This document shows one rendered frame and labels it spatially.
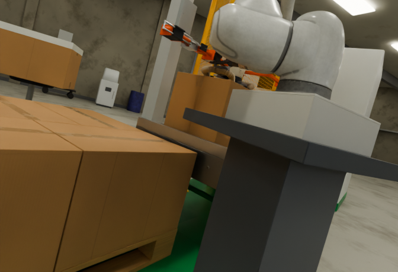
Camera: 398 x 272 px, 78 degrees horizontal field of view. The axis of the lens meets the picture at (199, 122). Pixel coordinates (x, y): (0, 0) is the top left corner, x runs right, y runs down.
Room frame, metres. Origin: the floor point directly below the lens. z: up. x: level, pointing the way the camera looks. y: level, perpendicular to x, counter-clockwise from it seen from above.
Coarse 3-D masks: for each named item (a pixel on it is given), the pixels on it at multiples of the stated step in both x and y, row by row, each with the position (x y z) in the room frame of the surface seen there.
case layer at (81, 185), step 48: (0, 96) 1.31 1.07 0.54; (0, 144) 0.60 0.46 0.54; (48, 144) 0.70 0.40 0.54; (96, 144) 0.85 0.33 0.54; (144, 144) 1.07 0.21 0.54; (0, 192) 0.58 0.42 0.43; (48, 192) 0.67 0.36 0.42; (96, 192) 0.80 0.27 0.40; (144, 192) 0.98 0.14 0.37; (0, 240) 0.60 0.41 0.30; (48, 240) 0.70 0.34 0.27; (96, 240) 0.84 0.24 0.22
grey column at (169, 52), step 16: (176, 0) 2.52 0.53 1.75; (192, 0) 2.58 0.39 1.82; (176, 16) 2.48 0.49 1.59; (160, 48) 2.55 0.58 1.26; (176, 48) 2.54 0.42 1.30; (160, 64) 2.52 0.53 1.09; (176, 64) 2.59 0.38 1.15; (160, 80) 2.48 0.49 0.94; (160, 96) 2.50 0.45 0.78; (144, 112) 2.55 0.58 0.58; (160, 112) 2.55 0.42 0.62
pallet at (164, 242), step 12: (144, 240) 1.04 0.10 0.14; (156, 240) 1.10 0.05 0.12; (168, 240) 1.18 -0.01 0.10; (120, 252) 0.94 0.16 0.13; (132, 252) 1.12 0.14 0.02; (144, 252) 1.13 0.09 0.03; (156, 252) 1.12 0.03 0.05; (168, 252) 1.20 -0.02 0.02; (84, 264) 0.81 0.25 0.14; (108, 264) 1.00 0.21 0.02; (120, 264) 1.02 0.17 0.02; (132, 264) 1.04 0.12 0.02; (144, 264) 1.07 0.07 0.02
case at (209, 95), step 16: (176, 80) 1.54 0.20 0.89; (192, 80) 1.46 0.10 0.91; (208, 80) 1.39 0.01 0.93; (224, 80) 1.33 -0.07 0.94; (176, 96) 1.52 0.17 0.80; (192, 96) 1.44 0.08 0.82; (208, 96) 1.38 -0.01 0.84; (224, 96) 1.32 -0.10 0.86; (176, 112) 1.50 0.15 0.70; (208, 112) 1.36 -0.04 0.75; (224, 112) 1.32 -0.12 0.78; (176, 128) 1.48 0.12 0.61; (192, 128) 1.41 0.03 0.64; (208, 128) 1.34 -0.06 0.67; (224, 144) 1.40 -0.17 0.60
